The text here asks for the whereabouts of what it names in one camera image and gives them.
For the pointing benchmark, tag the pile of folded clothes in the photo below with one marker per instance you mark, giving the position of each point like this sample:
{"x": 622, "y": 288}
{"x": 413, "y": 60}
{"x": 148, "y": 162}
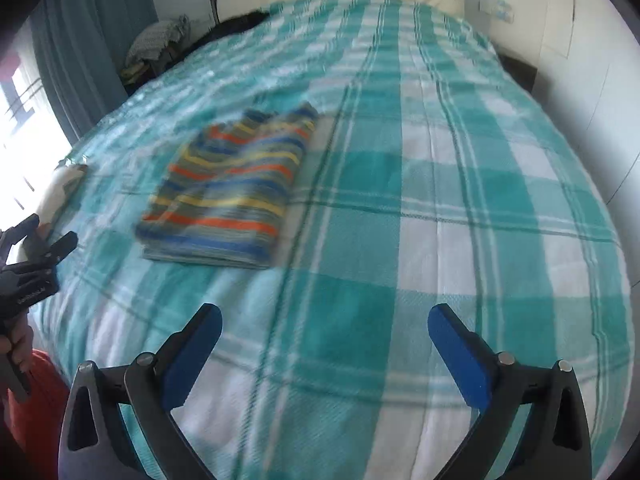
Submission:
{"x": 152, "y": 40}

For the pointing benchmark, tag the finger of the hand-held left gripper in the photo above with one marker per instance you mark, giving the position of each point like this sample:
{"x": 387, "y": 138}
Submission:
{"x": 20, "y": 232}
{"x": 57, "y": 252}

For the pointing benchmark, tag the patterned white pillow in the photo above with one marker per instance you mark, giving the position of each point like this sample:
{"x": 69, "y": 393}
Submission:
{"x": 62, "y": 185}

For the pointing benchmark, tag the person's left hand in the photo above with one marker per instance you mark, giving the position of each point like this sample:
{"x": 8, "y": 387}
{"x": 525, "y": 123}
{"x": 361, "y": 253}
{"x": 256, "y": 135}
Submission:
{"x": 22, "y": 345}

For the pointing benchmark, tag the striped knit sweater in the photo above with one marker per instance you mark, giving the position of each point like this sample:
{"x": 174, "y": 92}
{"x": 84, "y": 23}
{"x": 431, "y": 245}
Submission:
{"x": 225, "y": 195}

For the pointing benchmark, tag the white wardrobe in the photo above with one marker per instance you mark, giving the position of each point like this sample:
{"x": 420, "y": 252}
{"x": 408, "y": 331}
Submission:
{"x": 590, "y": 85}

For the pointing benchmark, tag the teal curtain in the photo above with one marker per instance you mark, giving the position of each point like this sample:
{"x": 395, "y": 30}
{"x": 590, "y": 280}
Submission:
{"x": 85, "y": 50}

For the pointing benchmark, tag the dark cloth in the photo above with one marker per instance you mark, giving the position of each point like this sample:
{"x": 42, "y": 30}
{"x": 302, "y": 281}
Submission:
{"x": 235, "y": 25}

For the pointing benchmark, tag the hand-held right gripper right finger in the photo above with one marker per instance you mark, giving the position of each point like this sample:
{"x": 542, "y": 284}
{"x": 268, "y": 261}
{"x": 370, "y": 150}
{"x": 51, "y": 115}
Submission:
{"x": 457, "y": 360}

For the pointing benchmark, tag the window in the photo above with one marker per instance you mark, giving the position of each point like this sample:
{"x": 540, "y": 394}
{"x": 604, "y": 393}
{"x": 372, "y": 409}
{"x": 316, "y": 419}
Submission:
{"x": 20, "y": 125}

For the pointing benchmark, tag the orange fuzzy cloth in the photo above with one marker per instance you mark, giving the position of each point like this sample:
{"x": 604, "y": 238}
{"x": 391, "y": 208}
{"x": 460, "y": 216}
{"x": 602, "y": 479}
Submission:
{"x": 45, "y": 420}

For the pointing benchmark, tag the white wall switch panel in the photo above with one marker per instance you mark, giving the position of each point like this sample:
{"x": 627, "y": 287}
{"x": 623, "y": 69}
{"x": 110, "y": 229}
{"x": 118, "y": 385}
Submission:
{"x": 497, "y": 11}

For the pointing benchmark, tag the teal checked blanket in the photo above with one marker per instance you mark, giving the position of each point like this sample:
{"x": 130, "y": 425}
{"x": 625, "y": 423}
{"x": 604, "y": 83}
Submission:
{"x": 400, "y": 185}

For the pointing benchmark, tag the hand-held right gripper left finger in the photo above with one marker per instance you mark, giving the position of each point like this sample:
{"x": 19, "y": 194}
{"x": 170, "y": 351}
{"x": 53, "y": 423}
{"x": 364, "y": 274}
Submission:
{"x": 192, "y": 360}

